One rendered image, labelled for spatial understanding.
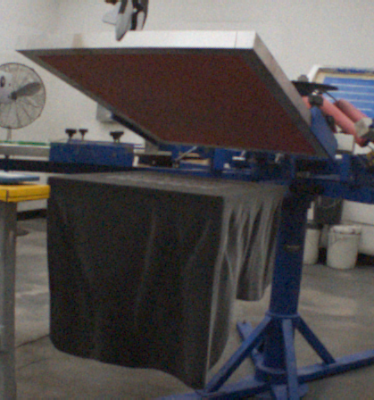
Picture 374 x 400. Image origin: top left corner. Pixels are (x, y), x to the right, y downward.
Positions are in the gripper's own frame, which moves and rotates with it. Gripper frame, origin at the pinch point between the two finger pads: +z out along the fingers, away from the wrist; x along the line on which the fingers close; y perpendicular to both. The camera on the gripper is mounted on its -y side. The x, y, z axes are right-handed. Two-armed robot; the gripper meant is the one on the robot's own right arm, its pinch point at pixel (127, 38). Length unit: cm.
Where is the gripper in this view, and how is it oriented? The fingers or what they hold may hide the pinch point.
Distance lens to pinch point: 137.6
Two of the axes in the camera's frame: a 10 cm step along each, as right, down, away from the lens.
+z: -1.9, 9.7, -1.4
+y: -9.0, -1.1, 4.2
